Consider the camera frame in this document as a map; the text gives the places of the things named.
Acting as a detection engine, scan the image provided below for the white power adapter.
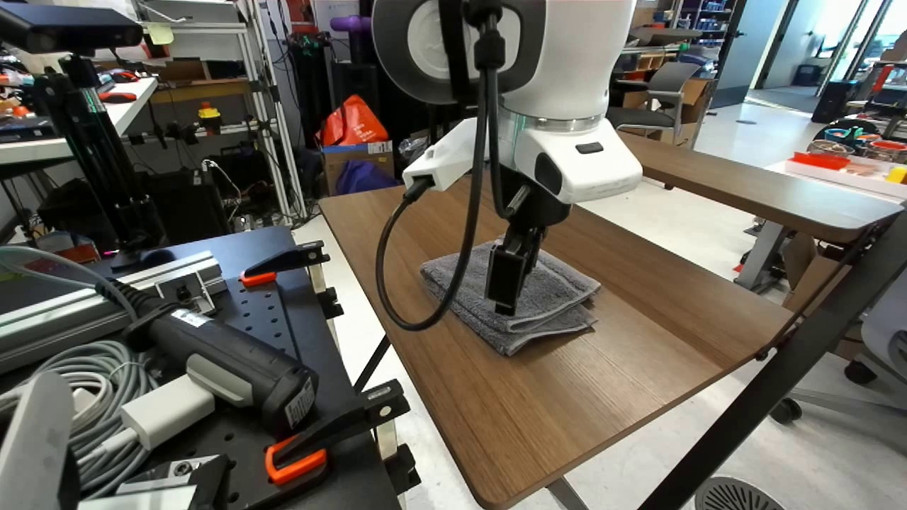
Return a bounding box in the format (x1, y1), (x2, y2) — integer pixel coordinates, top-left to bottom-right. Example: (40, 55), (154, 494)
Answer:
(120, 375), (219, 455)

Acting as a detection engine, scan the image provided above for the black floor fan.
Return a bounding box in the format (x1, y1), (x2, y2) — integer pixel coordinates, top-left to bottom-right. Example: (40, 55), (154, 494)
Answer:
(692, 475), (787, 510)

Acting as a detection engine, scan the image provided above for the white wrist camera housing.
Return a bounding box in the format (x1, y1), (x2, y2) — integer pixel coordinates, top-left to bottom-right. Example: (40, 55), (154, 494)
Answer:
(400, 118), (484, 197)

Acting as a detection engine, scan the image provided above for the black trash bin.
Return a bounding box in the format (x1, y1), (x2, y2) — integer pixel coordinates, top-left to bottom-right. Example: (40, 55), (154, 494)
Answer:
(810, 79), (858, 125)

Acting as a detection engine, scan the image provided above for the grey flat plate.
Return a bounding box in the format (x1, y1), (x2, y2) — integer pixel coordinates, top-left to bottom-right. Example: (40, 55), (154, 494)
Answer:
(0, 370), (80, 510)

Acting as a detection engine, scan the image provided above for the black metal table frame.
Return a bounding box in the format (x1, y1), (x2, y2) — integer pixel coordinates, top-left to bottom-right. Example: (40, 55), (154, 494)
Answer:
(355, 210), (907, 510)

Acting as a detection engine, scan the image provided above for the black camera tripod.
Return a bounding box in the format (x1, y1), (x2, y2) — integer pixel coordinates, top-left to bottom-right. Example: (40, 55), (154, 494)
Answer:
(33, 52), (171, 252)

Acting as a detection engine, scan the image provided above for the grey towel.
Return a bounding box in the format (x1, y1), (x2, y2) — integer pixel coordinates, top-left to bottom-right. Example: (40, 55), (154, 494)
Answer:
(420, 238), (603, 360)

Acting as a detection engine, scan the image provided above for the purple bag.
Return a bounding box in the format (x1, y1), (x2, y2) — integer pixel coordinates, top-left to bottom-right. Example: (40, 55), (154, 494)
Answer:
(335, 159), (398, 198)

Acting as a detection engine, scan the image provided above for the black camera on tripod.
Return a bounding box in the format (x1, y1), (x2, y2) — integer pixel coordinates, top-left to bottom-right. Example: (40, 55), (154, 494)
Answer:
(0, 4), (147, 55)

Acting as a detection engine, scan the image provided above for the black clamp orange handle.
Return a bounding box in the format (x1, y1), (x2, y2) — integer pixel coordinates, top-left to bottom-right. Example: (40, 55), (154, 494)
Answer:
(239, 238), (335, 293)
(260, 380), (413, 492)

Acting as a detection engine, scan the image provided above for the grey office chair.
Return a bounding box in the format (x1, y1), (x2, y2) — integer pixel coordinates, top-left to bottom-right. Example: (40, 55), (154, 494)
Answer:
(766, 269), (907, 428)

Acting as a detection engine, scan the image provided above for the grey cable bundle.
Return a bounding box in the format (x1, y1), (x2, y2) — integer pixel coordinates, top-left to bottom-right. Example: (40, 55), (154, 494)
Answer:
(0, 339), (159, 500)

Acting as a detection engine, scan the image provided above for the white metal shelving rack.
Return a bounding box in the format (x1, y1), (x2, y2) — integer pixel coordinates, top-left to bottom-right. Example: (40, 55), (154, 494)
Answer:
(135, 0), (311, 227)

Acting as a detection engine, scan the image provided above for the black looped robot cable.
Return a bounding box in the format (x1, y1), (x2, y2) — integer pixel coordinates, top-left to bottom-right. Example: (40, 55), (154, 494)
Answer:
(375, 0), (512, 334)

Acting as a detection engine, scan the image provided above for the black perforated mounting board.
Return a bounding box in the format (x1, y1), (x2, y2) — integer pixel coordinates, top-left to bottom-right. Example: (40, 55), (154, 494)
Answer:
(83, 224), (405, 510)

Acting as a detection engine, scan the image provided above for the grey chair with armrests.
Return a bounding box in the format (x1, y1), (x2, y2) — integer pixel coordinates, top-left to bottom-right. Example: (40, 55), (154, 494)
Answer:
(606, 59), (702, 136)

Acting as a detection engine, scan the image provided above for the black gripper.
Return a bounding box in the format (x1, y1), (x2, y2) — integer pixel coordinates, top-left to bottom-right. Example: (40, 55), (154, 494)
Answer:
(484, 150), (573, 319)

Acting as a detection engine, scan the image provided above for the cardboard box white label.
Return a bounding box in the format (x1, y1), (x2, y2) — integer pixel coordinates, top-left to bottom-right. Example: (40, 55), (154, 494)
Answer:
(321, 140), (398, 198)

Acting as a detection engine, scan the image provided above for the orange bag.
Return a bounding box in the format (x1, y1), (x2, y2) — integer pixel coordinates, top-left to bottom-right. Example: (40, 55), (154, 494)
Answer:
(314, 95), (392, 150)

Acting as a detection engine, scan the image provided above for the silver aluminium extrusion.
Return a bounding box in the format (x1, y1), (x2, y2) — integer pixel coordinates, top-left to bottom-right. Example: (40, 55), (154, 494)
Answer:
(0, 249), (226, 377)

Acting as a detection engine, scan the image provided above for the white workbench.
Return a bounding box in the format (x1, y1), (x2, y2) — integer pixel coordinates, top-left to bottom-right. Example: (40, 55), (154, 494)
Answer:
(0, 75), (161, 170)

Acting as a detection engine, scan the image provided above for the raised wooden shelf board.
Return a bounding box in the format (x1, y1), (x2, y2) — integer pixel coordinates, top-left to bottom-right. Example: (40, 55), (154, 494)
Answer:
(619, 132), (905, 248)

